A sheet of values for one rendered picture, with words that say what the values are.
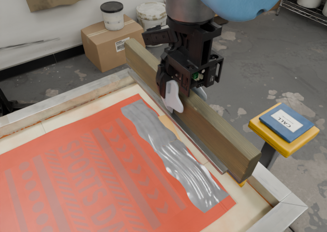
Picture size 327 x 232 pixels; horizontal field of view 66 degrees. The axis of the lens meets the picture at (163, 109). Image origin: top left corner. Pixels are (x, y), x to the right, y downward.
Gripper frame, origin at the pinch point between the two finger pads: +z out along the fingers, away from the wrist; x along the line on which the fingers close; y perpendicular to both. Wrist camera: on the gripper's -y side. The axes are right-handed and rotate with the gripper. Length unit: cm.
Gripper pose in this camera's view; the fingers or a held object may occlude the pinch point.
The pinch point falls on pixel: (177, 101)
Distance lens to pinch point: 53.7
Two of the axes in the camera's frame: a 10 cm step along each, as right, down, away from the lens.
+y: 5.6, 5.9, -5.8
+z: 0.0, 7.0, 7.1
